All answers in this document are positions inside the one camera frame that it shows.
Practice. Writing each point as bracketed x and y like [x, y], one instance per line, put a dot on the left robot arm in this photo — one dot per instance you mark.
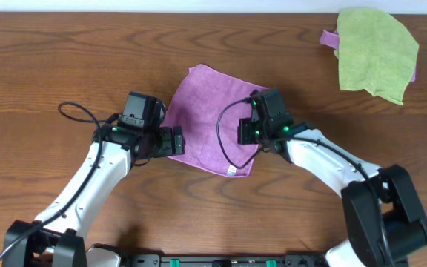
[121, 142]

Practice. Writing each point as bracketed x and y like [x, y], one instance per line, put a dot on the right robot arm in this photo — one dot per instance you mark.
[385, 219]

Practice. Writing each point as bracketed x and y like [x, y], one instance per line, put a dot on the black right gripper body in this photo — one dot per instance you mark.
[253, 133]

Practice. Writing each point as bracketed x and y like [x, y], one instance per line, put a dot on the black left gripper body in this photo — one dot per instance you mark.
[160, 142]

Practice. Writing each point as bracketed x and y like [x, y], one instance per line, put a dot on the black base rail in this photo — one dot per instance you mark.
[288, 260]

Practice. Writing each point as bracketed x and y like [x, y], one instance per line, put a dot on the green microfiber cloth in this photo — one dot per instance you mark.
[376, 53]

